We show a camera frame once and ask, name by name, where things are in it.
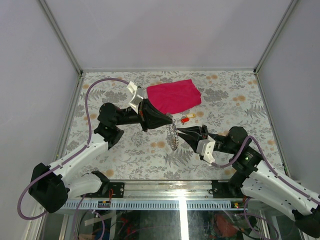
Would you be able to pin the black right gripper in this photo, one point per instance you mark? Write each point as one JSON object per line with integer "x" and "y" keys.
{"x": 202, "y": 132}

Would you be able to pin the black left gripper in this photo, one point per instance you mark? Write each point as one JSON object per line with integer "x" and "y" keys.
{"x": 149, "y": 116}

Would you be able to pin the red tag key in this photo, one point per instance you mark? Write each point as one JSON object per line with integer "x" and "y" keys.
{"x": 184, "y": 120}

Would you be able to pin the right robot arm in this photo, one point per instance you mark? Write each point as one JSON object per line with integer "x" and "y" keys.
{"x": 255, "y": 176}

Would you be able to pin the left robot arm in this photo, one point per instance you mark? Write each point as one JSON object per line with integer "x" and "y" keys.
{"x": 52, "y": 185}

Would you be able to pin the pink cloth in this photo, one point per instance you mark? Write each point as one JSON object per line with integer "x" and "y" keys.
{"x": 174, "y": 97}

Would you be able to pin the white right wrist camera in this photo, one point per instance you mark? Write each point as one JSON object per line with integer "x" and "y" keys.
{"x": 205, "y": 150}

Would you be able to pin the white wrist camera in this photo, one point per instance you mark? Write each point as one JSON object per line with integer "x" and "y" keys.
{"x": 205, "y": 150}
{"x": 137, "y": 93}

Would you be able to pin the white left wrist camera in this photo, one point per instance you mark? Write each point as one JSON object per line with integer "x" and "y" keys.
{"x": 137, "y": 93}

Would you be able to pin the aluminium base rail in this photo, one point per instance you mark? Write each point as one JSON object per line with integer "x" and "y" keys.
{"x": 162, "y": 195}

